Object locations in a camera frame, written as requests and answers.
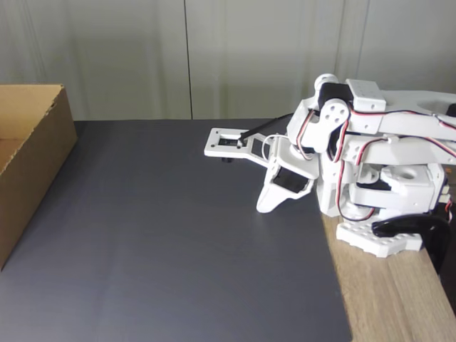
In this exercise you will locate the white panelled cabinet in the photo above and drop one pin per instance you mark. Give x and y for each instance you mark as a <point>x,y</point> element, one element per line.
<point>124,53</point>

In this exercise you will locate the black table clamp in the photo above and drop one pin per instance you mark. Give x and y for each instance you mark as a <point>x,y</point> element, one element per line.
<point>436,242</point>

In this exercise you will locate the brown cardboard box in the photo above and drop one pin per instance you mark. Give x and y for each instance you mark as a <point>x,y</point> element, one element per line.
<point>35,171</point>

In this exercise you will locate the black table mat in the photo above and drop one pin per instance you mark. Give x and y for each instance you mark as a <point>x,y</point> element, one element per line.
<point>178,249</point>

